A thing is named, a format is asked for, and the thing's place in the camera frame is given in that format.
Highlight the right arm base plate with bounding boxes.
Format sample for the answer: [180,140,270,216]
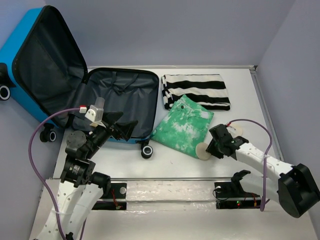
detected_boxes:
[212,181,261,210]

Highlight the blue kids suitcase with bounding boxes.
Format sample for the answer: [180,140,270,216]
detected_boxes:
[0,5,160,159]

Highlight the black white striped shirt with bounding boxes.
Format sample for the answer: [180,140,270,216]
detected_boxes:
[161,74,231,111]

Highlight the green tie-dye shorts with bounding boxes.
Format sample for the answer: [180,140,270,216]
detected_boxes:
[151,95,214,158]

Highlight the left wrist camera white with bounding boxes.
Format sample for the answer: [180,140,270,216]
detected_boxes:
[84,105,104,126]

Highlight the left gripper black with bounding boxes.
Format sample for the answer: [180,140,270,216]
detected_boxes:
[85,110,139,158]

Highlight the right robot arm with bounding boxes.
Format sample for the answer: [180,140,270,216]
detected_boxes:
[206,124,320,218]

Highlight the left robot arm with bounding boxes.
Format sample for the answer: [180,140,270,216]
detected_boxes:
[36,107,138,240]

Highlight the cream round puck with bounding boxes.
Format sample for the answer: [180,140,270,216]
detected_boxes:
[195,142,211,161]

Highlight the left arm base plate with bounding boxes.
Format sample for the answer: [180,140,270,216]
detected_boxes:
[92,182,127,211]

